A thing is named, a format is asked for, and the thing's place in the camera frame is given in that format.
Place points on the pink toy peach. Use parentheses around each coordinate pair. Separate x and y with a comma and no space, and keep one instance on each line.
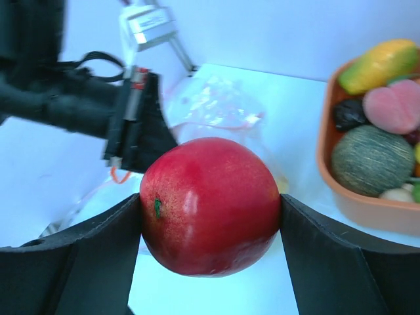
(394,109)

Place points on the yellow green toy mango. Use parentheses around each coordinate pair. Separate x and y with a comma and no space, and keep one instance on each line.
(377,66)

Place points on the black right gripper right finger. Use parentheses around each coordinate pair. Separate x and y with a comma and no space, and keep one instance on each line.
(337,269)

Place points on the white toy garlic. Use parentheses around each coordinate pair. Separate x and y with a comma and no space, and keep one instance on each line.
(403,194)

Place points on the orange plastic fruit basket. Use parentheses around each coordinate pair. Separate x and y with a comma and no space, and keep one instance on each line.
(371,212)

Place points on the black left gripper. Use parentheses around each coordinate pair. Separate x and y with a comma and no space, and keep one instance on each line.
(130,117)

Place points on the clear red-dotted zip bag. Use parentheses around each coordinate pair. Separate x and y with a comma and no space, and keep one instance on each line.
(215,106)

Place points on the red toy apple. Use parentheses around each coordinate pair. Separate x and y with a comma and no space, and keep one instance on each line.
(209,207)

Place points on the green brown toy melon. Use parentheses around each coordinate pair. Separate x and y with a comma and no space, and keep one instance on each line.
(369,161)

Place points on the dark purple toy fruit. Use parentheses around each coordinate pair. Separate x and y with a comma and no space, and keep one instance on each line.
(349,114)

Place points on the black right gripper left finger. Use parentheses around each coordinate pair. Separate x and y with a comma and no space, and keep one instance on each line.
(85,269)

